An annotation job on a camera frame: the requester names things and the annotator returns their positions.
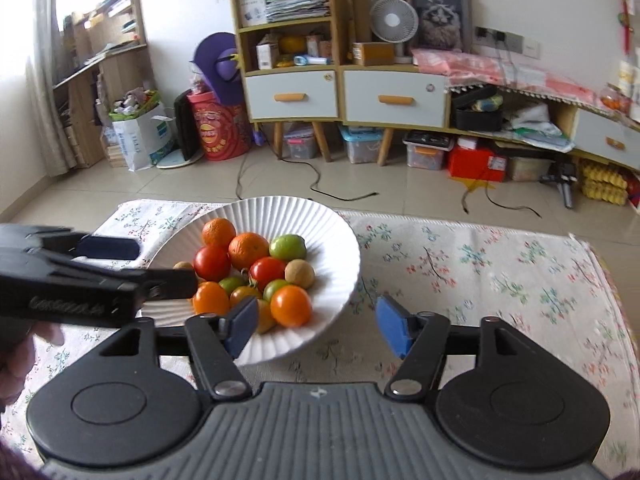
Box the red box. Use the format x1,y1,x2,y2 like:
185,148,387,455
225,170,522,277
447,145,508,183

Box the low wooden cabinet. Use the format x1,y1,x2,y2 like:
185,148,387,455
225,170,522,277
340,62,451,167

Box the person's left hand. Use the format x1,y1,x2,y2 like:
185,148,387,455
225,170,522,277
0,326,65,406

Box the black floor cable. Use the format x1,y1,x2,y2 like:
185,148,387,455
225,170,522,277
235,150,381,201

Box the white appliance box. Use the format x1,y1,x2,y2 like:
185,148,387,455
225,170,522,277
237,0,268,26

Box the yellow cherry tomato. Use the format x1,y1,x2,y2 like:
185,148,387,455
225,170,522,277
229,285,262,306

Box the small black tripod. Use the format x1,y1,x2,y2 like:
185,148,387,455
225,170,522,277
540,162,578,208

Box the purple hat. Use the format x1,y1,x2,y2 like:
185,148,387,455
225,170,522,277
192,31,242,106

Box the clear storage box black lid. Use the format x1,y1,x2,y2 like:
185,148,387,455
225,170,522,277
402,130,453,171

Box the pink cloth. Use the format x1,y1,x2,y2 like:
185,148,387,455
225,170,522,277
412,49,606,111

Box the stack of papers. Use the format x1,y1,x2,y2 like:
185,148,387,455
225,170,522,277
265,0,331,23

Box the large mandarin orange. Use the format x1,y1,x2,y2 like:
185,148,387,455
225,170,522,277
228,232,271,271

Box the framed cat picture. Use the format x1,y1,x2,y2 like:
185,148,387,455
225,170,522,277
400,0,473,53

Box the white desk fan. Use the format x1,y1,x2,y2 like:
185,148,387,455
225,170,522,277
370,0,420,63

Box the white paper bag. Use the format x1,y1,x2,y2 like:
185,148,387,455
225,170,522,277
110,102,176,172

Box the white cabinet drawer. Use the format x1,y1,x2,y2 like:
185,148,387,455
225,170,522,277
245,71,338,121
344,71,447,128

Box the white carton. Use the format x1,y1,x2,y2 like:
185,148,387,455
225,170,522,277
256,42,280,70

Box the floral tablecloth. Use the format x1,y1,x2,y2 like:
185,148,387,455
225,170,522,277
0,199,633,480

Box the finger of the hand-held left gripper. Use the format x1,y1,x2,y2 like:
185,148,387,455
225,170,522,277
119,267,199,307
0,224,142,261

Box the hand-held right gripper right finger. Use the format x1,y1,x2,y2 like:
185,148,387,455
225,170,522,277
375,295,539,402

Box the wall outlet panel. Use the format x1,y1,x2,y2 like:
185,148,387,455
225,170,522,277
474,26,541,57

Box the white ribbed plate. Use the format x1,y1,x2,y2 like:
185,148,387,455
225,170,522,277
141,196,362,367

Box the long wooden sideboard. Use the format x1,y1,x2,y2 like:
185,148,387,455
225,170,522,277
445,85,640,171

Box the black flat board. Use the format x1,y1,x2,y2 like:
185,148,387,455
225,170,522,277
173,90,203,161

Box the stack of yellow trays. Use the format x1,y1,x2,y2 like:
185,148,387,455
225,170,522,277
580,160,628,206

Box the tall wooden cabinet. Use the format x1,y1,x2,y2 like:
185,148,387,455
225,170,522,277
230,0,347,162

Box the red printed bucket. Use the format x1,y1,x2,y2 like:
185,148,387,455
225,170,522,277
186,89,252,162

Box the clear storage box blue lid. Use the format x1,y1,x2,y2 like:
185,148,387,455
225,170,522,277
340,126,383,165

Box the grey curtain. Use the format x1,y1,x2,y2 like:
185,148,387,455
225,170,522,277
25,0,78,176

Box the white sideboard drawer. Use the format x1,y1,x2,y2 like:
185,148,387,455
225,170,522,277
575,110,640,163

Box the red tomato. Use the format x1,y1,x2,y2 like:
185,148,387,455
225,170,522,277
193,245,232,282
249,256,287,291

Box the round white floor scale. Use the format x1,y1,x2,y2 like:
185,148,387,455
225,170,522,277
156,150,203,168

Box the white green plastic bag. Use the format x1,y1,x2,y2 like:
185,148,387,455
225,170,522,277
505,105,576,153

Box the cardboard box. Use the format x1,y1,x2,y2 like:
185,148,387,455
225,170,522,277
352,41,396,67

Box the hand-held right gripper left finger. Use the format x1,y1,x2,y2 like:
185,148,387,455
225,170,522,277
100,296,260,402

